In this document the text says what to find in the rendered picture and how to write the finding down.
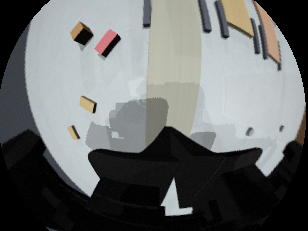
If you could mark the pink rectangular block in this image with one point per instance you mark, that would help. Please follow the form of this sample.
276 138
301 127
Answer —
106 44

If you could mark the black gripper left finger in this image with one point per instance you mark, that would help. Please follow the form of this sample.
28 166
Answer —
153 166

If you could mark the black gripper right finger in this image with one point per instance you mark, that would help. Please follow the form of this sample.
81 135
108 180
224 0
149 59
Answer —
198 167

